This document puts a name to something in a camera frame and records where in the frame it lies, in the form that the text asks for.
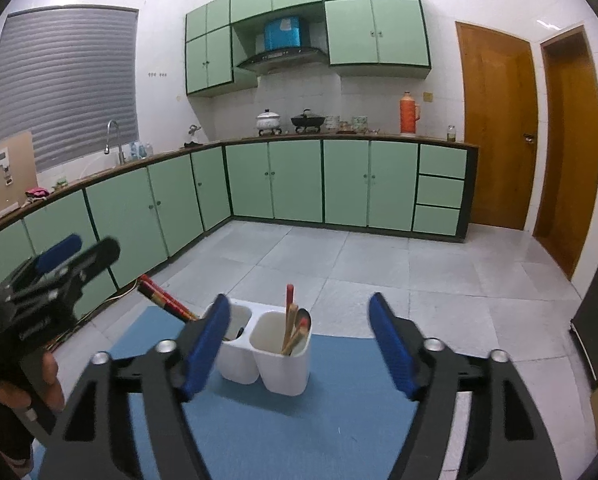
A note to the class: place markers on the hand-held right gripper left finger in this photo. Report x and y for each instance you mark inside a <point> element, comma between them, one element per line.
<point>209,345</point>

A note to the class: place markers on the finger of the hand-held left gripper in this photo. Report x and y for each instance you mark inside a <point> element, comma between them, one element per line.
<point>59,255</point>
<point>99,255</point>

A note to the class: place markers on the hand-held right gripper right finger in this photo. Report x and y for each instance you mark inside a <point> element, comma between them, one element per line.
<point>394,355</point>

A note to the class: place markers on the black chopstick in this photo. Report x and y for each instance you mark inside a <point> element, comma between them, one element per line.
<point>239,332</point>

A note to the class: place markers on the thick red patterned chopstick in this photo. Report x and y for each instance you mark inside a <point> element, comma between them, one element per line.
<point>169,296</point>
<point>164,304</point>

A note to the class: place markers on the white two-compartment utensil holder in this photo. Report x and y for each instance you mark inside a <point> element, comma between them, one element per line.
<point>279,375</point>

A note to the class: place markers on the light wooden chopstick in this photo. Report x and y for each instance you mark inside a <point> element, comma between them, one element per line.
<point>292,312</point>

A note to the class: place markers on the wooden chopstick with red tip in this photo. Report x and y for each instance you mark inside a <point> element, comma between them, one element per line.
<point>299,332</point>

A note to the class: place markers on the thin red chopstick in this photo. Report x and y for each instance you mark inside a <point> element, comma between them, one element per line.
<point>290,295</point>

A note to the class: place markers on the metal spoon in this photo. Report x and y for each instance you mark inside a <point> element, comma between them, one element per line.
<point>304,314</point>

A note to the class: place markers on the person's left hand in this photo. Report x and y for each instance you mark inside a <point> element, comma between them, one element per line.
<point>51,380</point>

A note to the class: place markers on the long green base cabinet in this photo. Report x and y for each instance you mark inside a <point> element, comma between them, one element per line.
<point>124,210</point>

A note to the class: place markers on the pink cloth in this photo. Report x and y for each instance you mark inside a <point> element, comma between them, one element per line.
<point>36,193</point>

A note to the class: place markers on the chrome sink faucet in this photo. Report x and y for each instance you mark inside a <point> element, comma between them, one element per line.
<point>121,152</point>

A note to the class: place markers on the cluster of plastic bottles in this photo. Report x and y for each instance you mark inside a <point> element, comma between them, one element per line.
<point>141,150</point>

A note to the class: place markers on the blue table mat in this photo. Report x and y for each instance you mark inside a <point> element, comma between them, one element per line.
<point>289,435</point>

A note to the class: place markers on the grey window blind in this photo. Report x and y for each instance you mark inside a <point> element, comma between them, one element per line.
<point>64,85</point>

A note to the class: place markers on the brown kitchen countertop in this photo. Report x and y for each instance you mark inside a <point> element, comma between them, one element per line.
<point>239,140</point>

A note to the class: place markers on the green base cabinet with drawers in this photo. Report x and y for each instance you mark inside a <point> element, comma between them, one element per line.
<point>299,180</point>

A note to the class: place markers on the white lidded pot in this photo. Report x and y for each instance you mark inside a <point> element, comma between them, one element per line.
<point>268,121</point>

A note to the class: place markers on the glass jar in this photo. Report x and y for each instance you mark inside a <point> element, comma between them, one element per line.
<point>451,133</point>

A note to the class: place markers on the green patterned cup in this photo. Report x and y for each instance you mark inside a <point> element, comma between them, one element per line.
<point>359,123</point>

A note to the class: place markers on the orange thermos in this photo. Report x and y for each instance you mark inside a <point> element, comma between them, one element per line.
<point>408,115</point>

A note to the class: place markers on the white patterned cup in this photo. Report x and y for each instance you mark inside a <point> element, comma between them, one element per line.
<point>332,122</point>

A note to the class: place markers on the black wok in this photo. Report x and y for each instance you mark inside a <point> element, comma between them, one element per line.
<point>307,121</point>

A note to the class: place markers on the plain wooden door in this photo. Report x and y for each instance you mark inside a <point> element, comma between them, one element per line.
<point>566,160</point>

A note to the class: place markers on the black range hood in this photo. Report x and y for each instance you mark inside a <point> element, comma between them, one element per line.
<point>284,57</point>

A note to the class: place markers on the blue box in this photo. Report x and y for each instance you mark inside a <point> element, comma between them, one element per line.
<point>281,35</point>

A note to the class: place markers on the cardboard panel with white bracket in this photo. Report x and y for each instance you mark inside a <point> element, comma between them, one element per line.
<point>6,180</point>

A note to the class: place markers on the tall green wall cabinet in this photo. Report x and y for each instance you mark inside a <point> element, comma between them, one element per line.
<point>209,55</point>

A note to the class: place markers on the wide green wall cabinet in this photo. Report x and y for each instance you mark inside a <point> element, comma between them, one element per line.
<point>374,30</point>

